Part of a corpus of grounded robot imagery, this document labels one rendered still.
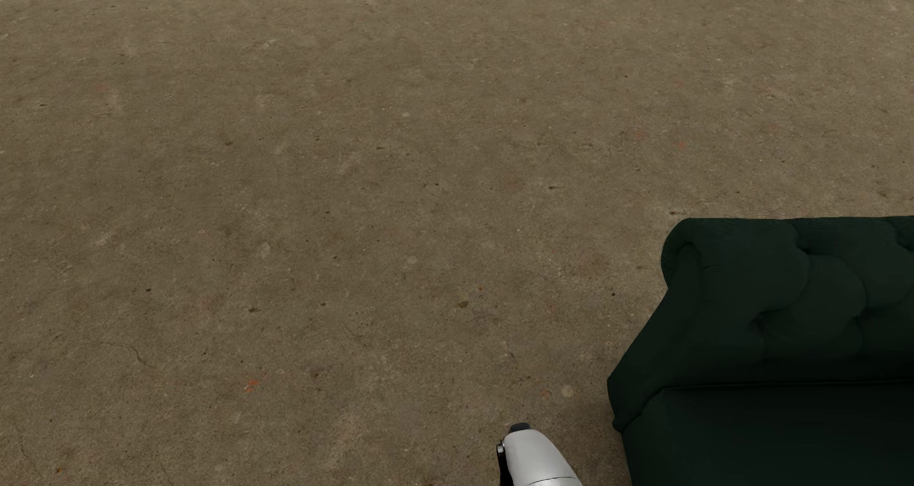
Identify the dark green tufted armchair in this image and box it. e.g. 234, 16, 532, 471
607, 216, 914, 486

